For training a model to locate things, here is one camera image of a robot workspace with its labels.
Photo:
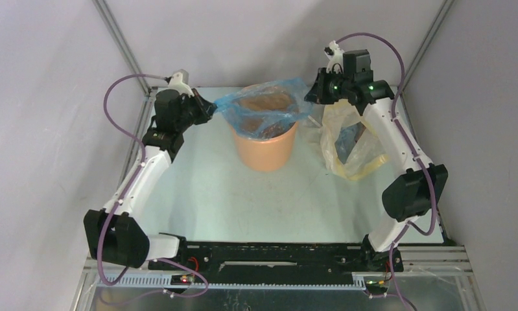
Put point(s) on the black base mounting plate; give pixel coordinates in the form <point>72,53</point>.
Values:
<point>284,264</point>

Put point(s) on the translucent yellowish plastic bag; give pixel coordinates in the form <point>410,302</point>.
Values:
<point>343,142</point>

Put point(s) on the right aluminium corner post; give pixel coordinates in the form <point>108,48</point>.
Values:
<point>426,42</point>

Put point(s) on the left aluminium corner post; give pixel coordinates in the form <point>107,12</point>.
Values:
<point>117,35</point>

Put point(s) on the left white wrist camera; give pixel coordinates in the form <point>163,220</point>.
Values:
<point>178,81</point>

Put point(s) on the aluminium corner post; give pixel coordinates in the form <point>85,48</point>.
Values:
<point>117,35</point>
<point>426,42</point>

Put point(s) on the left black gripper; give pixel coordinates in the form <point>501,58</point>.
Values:
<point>205,109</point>

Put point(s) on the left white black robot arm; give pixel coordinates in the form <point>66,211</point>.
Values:
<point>124,231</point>

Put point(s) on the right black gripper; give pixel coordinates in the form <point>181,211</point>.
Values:
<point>319,88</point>

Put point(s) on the orange plastic trash bin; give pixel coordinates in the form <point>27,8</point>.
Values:
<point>266,155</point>

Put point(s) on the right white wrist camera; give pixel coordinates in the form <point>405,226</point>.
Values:
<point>335,56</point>

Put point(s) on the aluminium frame rail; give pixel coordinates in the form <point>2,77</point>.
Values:
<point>418,260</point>

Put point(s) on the small red-lit circuit board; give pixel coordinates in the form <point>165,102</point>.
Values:
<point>182,280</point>

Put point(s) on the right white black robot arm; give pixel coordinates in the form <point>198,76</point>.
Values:
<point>411,199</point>

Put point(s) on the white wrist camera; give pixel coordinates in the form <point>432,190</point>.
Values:
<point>178,81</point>
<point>335,56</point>

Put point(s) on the blue plastic trash bag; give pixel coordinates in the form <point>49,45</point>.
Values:
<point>265,111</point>

